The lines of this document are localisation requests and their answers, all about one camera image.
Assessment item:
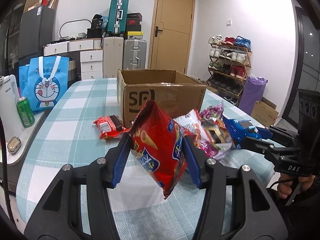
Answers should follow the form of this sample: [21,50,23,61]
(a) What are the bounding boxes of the checked teal tablecloth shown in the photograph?
[15,77,283,240]

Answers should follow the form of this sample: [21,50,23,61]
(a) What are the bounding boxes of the wooden door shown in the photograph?
[148,0,195,74]

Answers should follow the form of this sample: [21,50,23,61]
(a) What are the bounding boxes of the silver suitcase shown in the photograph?
[123,39,147,70]

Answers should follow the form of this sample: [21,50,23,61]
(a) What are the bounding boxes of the blue Doraemon tote bag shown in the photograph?
[19,56,69,112]

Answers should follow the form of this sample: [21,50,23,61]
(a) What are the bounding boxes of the small earbuds case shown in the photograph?
[7,137,21,155]

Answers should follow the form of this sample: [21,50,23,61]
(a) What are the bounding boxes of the white red snack bag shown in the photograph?
[174,109,217,157]

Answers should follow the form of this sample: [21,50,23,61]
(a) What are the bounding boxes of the sandwich biscuit pack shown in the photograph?
[203,122,232,144]

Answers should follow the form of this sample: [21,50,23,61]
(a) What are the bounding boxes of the teal suitcase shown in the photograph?
[106,0,129,37]

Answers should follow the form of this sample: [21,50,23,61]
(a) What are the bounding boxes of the white drawer cabinet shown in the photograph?
[43,38,103,80]

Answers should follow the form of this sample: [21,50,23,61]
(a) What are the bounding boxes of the purple candy bag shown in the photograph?
[200,101,233,160]

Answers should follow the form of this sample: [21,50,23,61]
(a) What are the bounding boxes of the dark grey refrigerator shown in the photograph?
[18,5,55,59]

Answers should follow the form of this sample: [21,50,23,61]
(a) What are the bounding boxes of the small cardboard box floor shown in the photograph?
[251,97,279,127]

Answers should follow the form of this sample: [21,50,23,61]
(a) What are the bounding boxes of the cardboard SF box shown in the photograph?
[117,69,207,128]

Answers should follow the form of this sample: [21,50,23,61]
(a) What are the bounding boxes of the right hand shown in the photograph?
[277,173,315,199]

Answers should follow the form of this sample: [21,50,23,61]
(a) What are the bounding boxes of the white electric kettle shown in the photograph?
[0,75,24,142]

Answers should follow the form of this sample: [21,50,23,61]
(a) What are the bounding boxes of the wooden shoe rack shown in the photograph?
[206,35,252,106]

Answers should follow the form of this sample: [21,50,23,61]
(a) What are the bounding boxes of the stacked shoe boxes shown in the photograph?
[125,12,143,39]

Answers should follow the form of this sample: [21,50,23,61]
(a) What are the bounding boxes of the green soda can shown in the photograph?
[17,96,35,127]

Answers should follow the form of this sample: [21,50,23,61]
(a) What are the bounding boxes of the beige suitcase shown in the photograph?
[103,37,124,78]

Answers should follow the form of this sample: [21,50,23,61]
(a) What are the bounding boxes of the red black snack pack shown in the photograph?
[93,115,130,140]

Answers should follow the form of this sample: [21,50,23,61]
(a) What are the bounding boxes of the red cone snack bag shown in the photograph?
[130,100,195,199]

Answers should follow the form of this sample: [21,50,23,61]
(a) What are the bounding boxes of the blue cookie bag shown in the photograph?
[222,115,261,149]

